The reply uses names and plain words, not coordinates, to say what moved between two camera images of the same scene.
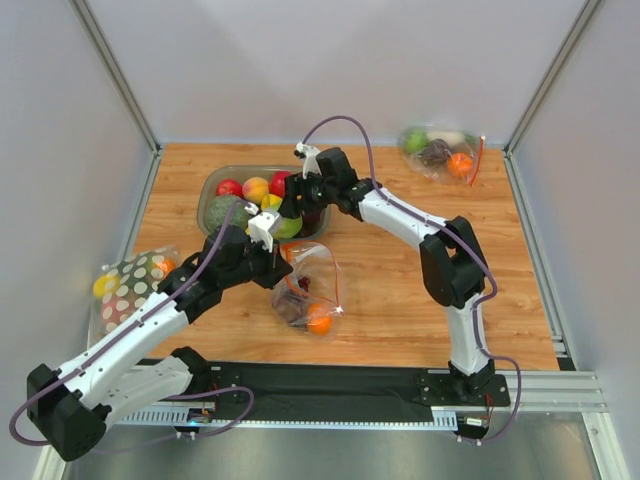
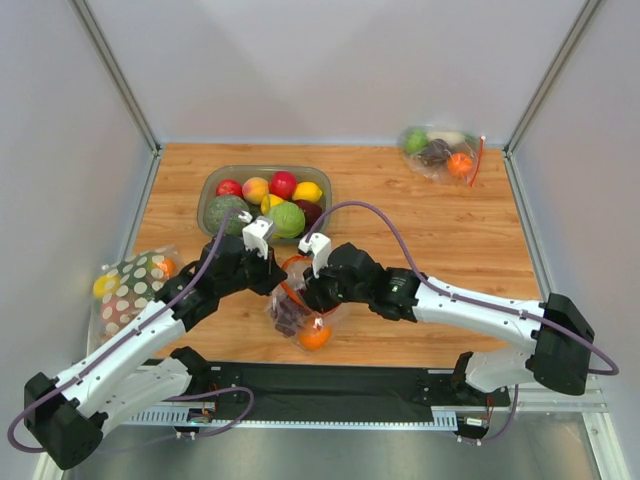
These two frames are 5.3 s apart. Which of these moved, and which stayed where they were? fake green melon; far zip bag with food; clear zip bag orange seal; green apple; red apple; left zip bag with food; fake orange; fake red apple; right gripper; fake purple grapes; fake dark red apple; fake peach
Moved: clear zip bag orange seal; right gripper; fake purple grapes; fake orange
Stayed: far zip bag with food; fake red apple; left zip bag with food; red apple; fake dark red apple; fake green melon; green apple; fake peach
